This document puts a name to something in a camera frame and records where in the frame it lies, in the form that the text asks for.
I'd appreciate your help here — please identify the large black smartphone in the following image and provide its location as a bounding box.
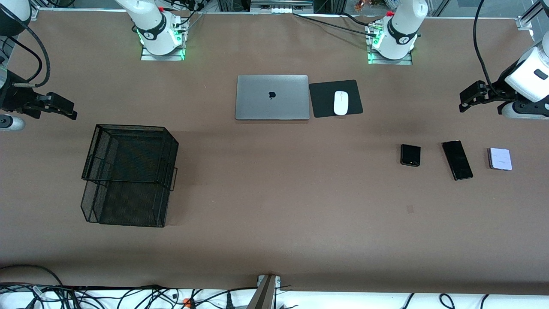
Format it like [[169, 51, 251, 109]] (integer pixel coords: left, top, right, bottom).
[[442, 140, 474, 181]]

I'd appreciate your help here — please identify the lavender flip phone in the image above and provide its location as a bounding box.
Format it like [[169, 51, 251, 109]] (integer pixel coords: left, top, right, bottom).
[[487, 147, 513, 171]]

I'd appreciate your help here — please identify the small black flip phone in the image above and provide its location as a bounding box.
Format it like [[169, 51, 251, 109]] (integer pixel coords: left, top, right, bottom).
[[400, 144, 421, 167]]

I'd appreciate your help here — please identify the black two-tier mesh rack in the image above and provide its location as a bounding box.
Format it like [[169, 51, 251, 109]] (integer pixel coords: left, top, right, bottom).
[[81, 124, 179, 228]]

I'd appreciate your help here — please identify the white computer mouse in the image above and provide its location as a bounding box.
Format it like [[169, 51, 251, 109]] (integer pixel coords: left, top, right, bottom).
[[334, 91, 349, 116]]

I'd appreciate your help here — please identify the black mouse pad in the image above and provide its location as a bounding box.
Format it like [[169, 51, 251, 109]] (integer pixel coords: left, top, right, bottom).
[[309, 79, 364, 118]]

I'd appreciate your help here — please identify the silver closed laptop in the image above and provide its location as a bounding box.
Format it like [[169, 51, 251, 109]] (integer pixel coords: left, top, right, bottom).
[[235, 75, 310, 121]]

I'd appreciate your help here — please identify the white power strip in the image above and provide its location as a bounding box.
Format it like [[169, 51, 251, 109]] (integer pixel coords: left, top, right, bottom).
[[250, 0, 314, 14]]

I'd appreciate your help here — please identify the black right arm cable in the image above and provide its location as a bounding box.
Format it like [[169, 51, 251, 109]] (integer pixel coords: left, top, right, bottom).
[[0, 15, 51, 88]]

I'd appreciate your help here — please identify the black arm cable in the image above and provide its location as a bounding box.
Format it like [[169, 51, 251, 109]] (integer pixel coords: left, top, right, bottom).
[[0, 15, 51, 88], [473, 0, 498, 93]]

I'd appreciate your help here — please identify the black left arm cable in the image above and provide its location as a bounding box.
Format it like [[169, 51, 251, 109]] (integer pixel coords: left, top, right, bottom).
[[473, 0, 498, 93]]

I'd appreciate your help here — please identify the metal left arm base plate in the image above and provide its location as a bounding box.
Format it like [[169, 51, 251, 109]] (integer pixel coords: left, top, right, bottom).
[[367, 21, 413, 66]]

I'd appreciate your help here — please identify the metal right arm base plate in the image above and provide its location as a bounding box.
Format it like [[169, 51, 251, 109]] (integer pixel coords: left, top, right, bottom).
[[141, 17, 187, 61]]

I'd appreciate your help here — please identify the short black table cable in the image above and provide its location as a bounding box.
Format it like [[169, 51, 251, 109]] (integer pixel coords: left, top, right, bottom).
[[341, 12, 370, 26]]

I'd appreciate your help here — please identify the long black table cable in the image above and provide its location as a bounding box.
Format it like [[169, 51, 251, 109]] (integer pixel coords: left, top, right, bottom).
[[293, 13, 374, 36]]

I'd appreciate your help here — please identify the grey arched floor cable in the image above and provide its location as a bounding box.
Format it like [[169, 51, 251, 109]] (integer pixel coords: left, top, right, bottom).
[[0, 264, 65, 287]]

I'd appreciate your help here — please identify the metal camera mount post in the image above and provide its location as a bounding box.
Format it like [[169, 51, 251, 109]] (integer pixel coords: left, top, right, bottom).
[[247, 275, 281, 309]]

